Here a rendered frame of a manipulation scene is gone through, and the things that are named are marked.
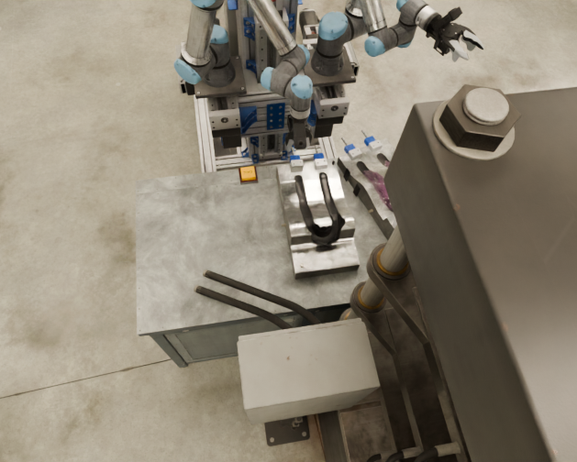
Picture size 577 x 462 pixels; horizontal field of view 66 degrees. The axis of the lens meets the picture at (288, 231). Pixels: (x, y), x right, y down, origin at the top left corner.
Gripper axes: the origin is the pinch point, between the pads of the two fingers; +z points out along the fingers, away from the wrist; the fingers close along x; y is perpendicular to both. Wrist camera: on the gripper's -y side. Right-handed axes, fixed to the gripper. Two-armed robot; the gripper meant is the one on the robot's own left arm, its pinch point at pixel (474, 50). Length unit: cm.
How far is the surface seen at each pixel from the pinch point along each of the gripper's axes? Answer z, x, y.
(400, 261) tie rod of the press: 46, 78, -26
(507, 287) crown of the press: 62, 85, -67
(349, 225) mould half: 11, 59, 45
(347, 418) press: 66, 104, 53
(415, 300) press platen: 54, 80, -19
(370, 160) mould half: -12, 28, 57
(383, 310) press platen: 49, 80, 6
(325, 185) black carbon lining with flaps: -12, 54, 51
